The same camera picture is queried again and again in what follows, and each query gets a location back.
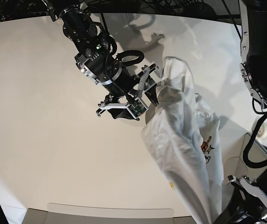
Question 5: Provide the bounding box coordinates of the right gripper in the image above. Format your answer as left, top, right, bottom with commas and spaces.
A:
75, 56, 159, 120

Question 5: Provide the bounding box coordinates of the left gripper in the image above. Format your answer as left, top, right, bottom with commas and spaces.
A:
216, 175, 267, 224

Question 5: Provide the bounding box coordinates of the white printed t-shirt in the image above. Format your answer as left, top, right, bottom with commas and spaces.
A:
142, 56, 224, 224

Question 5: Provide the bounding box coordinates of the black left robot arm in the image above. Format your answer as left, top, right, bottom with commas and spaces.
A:
216, 0, 267, 224

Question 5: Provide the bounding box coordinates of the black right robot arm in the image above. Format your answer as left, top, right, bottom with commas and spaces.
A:
43, 0, 158, 120

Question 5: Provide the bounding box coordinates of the beige cardboard box right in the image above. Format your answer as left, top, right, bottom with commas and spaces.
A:
225, 133, 267, 193

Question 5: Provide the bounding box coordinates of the beige cardboard box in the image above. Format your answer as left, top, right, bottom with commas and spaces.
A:
225, 133, 267, 193
22, 203, 195, 224

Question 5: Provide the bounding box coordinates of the white tape roll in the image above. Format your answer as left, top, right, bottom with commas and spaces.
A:
256, 122, 267, 140

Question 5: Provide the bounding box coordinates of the beige cardboard box bottom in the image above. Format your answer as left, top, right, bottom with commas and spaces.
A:
22, 203, 195, 224

